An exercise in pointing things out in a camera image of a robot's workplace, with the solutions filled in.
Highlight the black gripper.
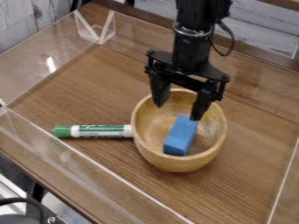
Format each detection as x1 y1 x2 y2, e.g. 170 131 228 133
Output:
144 25 230 121

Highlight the blue rectangular block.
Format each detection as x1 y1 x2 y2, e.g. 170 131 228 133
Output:
163 115 199 157

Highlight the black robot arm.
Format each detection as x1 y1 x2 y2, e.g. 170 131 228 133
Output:
144 0 232 121

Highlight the brown wooden bowl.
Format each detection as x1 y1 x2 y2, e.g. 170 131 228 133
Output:
131 88 228 173

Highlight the green and white marker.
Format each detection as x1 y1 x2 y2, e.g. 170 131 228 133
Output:
52 124 134 137

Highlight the clear acrylic corner bracket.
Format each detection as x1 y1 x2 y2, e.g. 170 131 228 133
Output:
73 10 116 45

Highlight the black metal base bracket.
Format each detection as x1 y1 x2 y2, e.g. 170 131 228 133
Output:
37 206 67 224

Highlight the black cable lower left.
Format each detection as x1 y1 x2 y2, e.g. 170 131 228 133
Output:
0 197 43 224

